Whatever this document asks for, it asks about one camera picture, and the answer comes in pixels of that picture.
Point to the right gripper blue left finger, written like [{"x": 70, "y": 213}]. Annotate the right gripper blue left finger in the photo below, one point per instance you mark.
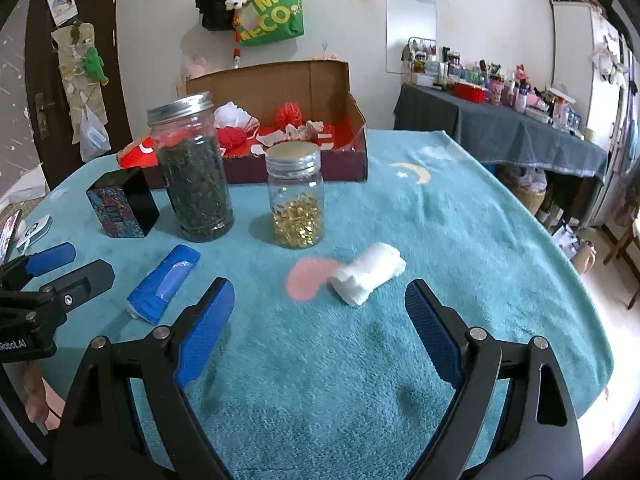
[{"x": 101, "y": 436}]

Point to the green tote bag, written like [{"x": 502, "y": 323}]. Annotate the green tote bag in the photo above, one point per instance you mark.
[{"x": 261, "y": 22}]

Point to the green frog plush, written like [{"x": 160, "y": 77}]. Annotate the green frog plush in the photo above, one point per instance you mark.
[{"x": 94, "y": 66}]

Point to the teal fleece blanket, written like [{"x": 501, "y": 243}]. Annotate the teal fleece blanket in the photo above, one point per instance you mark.
[{"x": 319, "y": 389}]

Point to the smartphone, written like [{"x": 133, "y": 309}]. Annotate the smartphone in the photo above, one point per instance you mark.
[{"x": 7, "y": 233}]

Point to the red mesh bath pouf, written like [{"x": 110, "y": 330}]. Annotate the red mesh bath pouf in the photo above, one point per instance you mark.
[{"x": 289, "y": 113}]

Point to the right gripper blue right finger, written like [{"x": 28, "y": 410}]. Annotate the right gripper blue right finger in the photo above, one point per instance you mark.
[{"x": 537, "y": 436}]

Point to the floral beauty cream tin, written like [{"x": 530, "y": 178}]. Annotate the floral beauty cream tin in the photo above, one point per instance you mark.
[{"x": 123, "y": 203}]

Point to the white mesh bath pouf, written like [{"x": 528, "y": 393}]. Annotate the white mesh bath pouf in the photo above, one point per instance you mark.
[{"x": 230, "y": 115}]

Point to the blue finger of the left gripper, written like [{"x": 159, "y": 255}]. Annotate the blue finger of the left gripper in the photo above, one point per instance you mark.
[
  {"x": 50, "y": 259},
  {"x": 74, "y": 289}
]

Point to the red basin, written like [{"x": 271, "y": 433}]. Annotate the red basin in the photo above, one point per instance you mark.
[{"x": 469, "y": 92}]

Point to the large glass tea jar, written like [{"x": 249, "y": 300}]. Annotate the large glass tea jar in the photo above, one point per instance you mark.
[{"x": 189, "y": 156}]

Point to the small jar gold beads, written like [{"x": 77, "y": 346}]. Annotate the small jar gold beads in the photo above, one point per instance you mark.
[{"x": 295, "y": 187}]

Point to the brown door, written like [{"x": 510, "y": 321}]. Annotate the brown door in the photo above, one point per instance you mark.
[{"x": 47, "y": 106}]

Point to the wicker basket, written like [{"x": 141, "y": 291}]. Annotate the wicker basket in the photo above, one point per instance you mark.
[{"x": 531, "y": 200}]

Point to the white charging pad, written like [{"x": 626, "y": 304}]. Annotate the white charging pad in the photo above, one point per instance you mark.
[{"x": 34, "y": 233}]

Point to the wall mirror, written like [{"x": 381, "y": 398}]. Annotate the wall mirror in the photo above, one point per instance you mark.
[{"x": 410, "y": 27}]

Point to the mop handle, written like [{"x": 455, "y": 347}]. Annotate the mop handle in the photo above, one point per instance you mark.
[{"x": 236, "y": 57}]

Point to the beige hanging organizer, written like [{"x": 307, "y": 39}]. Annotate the beige hanging organizer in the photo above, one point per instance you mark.
[{"x": 71, "y": 43}]

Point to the cream crochet scrunchie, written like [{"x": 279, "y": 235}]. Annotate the cream crochet scrunchie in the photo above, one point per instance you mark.
[{"x": 307, "y": 132}]

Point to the person left hand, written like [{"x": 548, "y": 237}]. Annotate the person left hand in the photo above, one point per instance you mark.
[{"x": 43, "y": 405}]

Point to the white cotton roll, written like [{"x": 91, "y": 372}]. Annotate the white cotton roll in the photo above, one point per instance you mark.
[{"x": 377, "y": 265}]

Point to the pink rabbit plush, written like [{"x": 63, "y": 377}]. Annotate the pink rabbit plush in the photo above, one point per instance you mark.
[{"x": 194, "y": 69}]

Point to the dark grey tablecloth table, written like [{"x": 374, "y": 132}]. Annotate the dark grey tablecloth table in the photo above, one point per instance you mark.
[{"x": 498, "y": 135}]

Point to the tan powder puff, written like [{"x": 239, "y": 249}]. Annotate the tan powder puff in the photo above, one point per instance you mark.
[{"x": 308, "y": 276}]

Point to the red cardboard box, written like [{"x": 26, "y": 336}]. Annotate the red cardboard box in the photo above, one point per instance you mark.
[{"x": 312, "y": 95}]

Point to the white plastic bag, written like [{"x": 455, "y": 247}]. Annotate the white plastic bag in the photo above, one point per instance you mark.
[{"x": 93, "y": 138}]

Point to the door portrait photo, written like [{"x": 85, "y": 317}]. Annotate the door portrait photo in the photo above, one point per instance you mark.
[{"x": 62, "y": 11}]

